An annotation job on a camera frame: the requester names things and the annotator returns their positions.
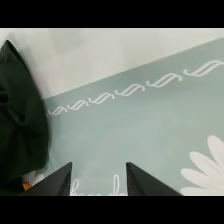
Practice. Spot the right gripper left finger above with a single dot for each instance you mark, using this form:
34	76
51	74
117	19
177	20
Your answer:
56	184

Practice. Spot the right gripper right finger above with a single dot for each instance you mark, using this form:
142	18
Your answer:
144	184

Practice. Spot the dark green T-shirt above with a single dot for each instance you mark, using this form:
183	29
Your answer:
20	123

